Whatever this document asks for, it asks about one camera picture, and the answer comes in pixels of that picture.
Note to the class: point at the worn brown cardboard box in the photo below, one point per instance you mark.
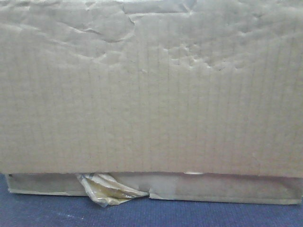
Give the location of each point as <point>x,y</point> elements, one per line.
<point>196,100</point>

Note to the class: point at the peeling yellowed packing tape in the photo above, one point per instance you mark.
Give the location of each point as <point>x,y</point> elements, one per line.
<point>105,190</point>

